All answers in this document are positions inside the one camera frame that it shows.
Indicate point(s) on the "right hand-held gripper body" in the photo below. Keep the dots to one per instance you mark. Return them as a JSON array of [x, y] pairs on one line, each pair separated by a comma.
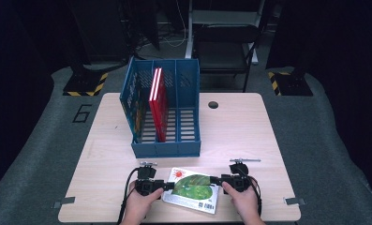
[[238, 182]]

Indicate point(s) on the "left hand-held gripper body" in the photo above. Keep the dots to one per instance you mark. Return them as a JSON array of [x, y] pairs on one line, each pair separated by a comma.
[[147, 186]]

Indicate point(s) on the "white and green picture book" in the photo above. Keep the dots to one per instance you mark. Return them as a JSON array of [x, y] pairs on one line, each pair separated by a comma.
[[193, 190]]

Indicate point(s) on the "blue cartoon picture book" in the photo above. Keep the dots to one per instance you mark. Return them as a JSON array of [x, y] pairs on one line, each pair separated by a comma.
[[133, 106]]

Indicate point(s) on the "blue plastic file rack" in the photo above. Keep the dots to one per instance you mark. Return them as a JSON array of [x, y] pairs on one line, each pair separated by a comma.
[[186, 93]]

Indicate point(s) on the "person's left hand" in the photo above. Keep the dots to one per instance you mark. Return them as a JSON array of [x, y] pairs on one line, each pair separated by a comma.
[[136, 207]]

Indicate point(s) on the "person's right hand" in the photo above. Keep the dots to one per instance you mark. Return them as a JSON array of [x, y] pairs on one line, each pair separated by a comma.
[[246, 206]]

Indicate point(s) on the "grey tape piece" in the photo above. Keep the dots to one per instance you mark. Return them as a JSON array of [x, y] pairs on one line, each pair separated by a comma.
[[63, 201], [294, 201]]

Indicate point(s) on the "black yellow-striped stand base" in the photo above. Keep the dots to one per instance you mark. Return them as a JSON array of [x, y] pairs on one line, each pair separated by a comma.
[[294, 86], [83, 84]]

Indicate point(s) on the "black folding chair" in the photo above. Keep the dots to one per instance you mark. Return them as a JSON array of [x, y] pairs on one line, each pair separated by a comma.
[[224, 34]]

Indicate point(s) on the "dark curtain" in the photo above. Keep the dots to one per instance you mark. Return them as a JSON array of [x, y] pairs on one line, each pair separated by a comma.
[[11, 78], [355, 78]]

